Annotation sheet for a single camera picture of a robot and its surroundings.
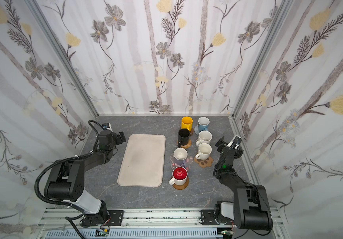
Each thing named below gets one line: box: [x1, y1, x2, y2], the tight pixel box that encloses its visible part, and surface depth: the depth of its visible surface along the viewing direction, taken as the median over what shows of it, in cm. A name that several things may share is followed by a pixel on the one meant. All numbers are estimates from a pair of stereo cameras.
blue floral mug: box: [197, 116, 210, 133], surface depth 104 cm
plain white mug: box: [195, 142, 213, 161], surface depth 92 cm
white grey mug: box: [172, 147, 188, 168], surface depth 92 cm
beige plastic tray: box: [117, 133, 167, 188], surface depth 95 cm
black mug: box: [177, 128, 190, 147], surface depth 102 cm
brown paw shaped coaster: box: [193, 156, 214, 169], surface depth 95 cm
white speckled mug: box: [195, 130, 213, 147], surface depth 100 cm
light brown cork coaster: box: [171, 176, 189, 191], surface depth 86 cm
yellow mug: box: [180, 116, 193, 132], surface depth 106 cm
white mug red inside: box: [168, 166, 188, 186], surface depth 84 cm
